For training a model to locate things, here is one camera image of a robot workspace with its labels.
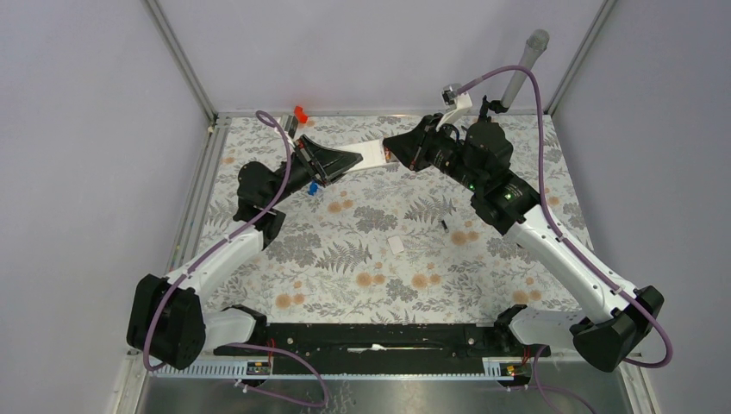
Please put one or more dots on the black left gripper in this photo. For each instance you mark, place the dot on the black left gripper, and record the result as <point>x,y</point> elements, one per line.
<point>329,164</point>

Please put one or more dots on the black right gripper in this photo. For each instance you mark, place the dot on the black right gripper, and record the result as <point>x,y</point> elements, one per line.
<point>411,149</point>

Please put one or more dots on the white battery cover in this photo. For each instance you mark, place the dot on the white battery cover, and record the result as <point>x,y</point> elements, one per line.
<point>396,244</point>

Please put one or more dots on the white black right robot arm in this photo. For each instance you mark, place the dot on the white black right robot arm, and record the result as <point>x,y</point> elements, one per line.
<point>614,316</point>

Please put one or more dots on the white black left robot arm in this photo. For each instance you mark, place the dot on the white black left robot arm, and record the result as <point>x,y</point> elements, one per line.
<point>167,323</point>

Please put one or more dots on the small red plastic block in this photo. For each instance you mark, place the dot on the small red plastic block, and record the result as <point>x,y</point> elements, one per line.
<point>300,114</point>

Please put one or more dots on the floral patterned table mat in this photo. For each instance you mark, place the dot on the floral patterned table mat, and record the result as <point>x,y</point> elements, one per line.
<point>331,262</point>

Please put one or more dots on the black mini tripod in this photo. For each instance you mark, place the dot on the black mini tripod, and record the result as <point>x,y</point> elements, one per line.
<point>490,106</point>

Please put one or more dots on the grey metal pole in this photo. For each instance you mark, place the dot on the grey metal pole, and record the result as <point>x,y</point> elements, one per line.
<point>535,46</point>

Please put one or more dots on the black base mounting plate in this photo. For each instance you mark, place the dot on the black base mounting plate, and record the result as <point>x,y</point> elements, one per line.
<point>386,348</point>

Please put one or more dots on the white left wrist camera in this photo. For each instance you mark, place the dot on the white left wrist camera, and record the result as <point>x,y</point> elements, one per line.
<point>290,125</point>

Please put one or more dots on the white slotted cable duct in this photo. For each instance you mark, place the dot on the white slotted cable duct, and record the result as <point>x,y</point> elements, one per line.
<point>263,369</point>

